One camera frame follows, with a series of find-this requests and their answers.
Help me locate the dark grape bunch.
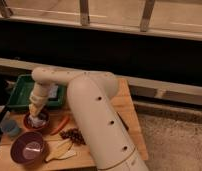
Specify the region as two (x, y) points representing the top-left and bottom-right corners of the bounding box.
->
(59, 128), (85, 145)

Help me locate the grey sponge block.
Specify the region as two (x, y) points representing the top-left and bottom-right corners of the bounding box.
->
(48, 85), (58, 99)

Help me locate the red bowl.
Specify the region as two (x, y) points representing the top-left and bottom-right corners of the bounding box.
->
(23, 110), (49, 131)

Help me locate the purple bowl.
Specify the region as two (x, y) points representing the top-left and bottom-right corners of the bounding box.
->
(10, 131), (46, 165)

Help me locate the blue cup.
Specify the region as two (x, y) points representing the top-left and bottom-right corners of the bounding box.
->
(1, 120), (20, 137)

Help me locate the white towel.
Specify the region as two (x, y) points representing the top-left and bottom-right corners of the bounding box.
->
(29, 116), (46, 128)

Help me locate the black rectangular block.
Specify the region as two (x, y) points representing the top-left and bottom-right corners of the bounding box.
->
(117, 113), (129, 131)

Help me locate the green plastic tray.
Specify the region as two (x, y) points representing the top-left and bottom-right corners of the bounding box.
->
(7, 74), (66, 111)

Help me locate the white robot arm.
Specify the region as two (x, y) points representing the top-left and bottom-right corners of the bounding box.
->
(30, 67), (149, 171)

